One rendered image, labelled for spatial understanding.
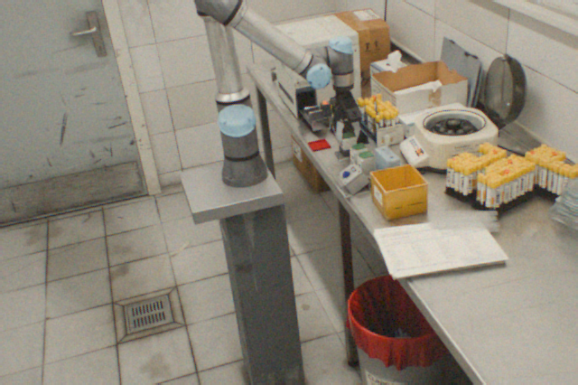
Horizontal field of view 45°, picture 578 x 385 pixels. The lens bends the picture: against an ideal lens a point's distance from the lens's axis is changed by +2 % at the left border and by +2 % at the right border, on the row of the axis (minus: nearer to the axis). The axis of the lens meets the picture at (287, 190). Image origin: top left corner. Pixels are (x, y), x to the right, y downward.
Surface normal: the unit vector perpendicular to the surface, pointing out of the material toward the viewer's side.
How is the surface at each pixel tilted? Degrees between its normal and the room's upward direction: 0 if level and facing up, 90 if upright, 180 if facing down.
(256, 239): 90
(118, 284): 0
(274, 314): 90
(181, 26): 90
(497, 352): 0
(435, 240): 1
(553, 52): 90
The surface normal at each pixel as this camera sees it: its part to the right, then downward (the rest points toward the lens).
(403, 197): 0.22, 0.47
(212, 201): -0.10, -0.87
